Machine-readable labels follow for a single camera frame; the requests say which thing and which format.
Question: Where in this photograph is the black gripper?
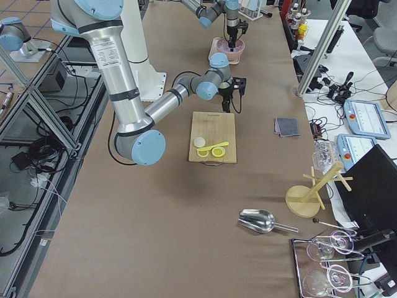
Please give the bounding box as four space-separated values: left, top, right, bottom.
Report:
218 82 233 113
226 26 238 52

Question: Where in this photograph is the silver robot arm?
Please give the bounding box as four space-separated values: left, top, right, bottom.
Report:
181 0 240 52
50 1 231 166

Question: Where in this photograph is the pink bowl of ice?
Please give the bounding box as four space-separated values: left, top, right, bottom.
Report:
216 38 246 61

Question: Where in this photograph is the metal ice scoop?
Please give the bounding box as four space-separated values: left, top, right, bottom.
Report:
238 209 299 233

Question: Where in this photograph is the cream plastic tray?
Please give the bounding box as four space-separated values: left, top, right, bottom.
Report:
208 37 240 65

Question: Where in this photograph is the bamboo cutting board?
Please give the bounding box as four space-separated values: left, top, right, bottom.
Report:
189 112 237 164

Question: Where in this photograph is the white steamed bun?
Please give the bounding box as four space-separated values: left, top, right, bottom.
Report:
193 137 206 148

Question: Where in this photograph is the yellow plastic knife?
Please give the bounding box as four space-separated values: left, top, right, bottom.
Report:
196 142 230 151

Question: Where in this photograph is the lemon slice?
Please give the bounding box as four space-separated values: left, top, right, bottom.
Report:
211 147 226 158
197 150 209 158

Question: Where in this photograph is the folded grey cloth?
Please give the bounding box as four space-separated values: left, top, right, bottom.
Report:
274 117 300 137

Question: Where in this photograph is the clear plastic container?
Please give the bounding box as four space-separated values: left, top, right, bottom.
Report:
312 141 340 172

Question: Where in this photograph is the wooden cup tree stand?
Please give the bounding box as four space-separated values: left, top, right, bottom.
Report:
285 161 353 218

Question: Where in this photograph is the lower teach pendant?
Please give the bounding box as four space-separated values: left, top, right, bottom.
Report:
336 133 377 171

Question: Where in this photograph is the teach pendant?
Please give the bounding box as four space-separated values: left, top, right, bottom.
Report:
336 133 377 171
343 99 391 140

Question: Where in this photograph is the upper teach pendant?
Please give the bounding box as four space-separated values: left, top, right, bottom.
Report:
343 99 391 140

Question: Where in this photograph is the black monitor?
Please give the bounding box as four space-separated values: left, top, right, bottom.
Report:
336 145 396 231

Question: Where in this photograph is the wine glass rack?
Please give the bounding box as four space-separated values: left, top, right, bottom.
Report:
291 230 372 297

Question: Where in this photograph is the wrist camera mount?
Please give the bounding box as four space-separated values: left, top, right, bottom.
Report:
237 19 249 35
232 77 247 96

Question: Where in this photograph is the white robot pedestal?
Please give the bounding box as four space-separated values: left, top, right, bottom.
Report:
121 0 166 102

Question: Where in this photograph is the aluminium frame post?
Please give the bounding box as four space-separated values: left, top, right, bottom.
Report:
296 0 351 97

